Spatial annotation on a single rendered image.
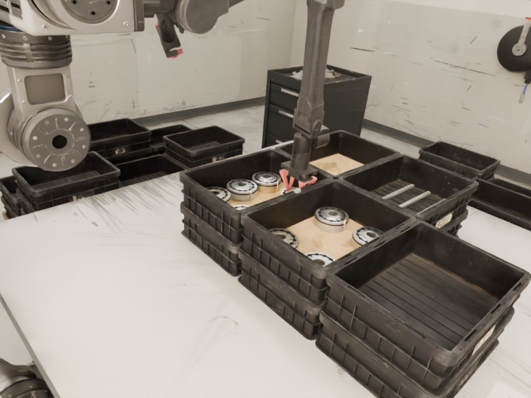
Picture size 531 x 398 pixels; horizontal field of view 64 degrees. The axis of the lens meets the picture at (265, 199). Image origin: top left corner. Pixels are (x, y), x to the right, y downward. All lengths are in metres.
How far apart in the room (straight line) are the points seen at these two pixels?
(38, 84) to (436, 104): 4.00
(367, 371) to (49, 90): 0.91
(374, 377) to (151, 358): 0.50
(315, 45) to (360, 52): 3.87
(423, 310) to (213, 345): 0.50
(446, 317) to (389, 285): 0.15
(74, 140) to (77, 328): 0.45
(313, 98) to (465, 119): 3.39
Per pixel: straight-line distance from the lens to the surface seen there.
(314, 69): 1.17
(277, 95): 2.99
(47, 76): 1.04
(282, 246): 1.01
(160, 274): 1.28
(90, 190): 2.13
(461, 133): 4.55
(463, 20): 4.48
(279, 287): 1.08
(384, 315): 0.89
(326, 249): 1.20
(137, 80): 4.40
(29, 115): 1.03
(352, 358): 1.02
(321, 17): 1.12
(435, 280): 1.20
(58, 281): 1.32
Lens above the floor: 1.50
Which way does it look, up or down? 28 degrees down
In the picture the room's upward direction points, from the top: 5 degrees clockwise
